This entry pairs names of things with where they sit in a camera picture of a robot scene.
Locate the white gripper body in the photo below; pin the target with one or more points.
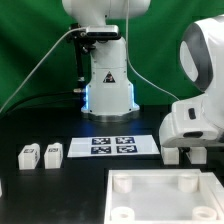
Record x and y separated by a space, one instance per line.
187 126

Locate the white square tabletop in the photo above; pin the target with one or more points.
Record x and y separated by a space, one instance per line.
160 196

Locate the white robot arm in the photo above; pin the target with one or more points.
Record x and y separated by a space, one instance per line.
110 94

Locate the white fiducial marker sheet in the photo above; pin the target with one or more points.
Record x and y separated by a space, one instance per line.
112 146

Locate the silver camera on stand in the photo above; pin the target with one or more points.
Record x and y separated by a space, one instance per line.
107 32

